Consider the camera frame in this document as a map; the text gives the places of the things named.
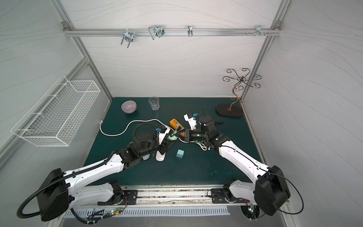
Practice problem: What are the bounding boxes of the light blue wireless mouse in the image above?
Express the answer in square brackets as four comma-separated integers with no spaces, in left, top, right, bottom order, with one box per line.
[142,154,150,161]

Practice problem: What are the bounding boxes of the white wireless mouse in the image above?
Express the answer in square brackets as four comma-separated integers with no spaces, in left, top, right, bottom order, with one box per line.
[156,151,165,162]

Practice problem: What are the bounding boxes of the mint green charger plug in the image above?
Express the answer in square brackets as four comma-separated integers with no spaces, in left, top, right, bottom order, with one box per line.
[176,149,185,159]

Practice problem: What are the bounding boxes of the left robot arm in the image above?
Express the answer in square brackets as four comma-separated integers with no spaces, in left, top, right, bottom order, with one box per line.
[17,125,175,222]

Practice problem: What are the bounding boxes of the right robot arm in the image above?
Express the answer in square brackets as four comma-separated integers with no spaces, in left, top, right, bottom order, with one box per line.
[184,114,291,216]

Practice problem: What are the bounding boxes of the brown metal jewelry stand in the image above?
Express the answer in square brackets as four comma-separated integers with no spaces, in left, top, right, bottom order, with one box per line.
[216,68,262,118]

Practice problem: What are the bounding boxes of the orange power strip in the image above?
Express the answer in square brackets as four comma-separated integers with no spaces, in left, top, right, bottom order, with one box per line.
[170,119,185,136]

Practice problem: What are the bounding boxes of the pink bowl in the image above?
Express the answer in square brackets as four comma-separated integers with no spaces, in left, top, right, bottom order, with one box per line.
[121,100,137,114]

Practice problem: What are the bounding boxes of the clear glass cup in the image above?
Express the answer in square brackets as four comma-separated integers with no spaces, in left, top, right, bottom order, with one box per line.
[148,96,160,111]

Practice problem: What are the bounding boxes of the metal u-bolt hook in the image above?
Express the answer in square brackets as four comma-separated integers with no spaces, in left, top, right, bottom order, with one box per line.
[121,29,134,48]

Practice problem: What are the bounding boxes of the metal clamp hook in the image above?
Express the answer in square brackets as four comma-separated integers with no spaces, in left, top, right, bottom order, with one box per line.
[148,25,165,40]

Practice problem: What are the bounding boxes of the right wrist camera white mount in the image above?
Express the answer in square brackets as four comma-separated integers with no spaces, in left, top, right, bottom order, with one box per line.
[183,113,197,130]

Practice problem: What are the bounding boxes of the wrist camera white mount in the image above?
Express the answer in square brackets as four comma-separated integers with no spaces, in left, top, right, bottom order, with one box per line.
[157,125,171,145]
[183,113,197,130]

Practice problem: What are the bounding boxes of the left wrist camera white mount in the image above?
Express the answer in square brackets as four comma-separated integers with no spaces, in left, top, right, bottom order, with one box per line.
[157,125,171,145]

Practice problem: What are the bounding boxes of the white power strip cable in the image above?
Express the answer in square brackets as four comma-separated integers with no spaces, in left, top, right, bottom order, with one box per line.
[99,118,209,151]

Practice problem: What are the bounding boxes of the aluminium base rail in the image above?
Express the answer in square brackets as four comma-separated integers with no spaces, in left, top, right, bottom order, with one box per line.
[56,185,290,209]

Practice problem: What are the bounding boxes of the white vented cable duct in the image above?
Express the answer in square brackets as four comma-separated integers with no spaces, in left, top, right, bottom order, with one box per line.
[63,206,230,218]

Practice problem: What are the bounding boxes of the white wire basket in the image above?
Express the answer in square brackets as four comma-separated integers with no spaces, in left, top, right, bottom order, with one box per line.
[10,75,100,147]

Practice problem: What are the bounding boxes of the small metal ring hook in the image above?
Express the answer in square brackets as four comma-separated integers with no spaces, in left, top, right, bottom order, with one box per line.
[187,25,193,37]

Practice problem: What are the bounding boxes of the right metal bracket hook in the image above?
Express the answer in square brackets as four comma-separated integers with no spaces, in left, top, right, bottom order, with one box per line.
[246,25,271,37]

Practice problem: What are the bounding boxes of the aluminium crossbar rail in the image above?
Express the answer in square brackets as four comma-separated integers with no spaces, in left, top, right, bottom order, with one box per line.
[63,27,282,37]

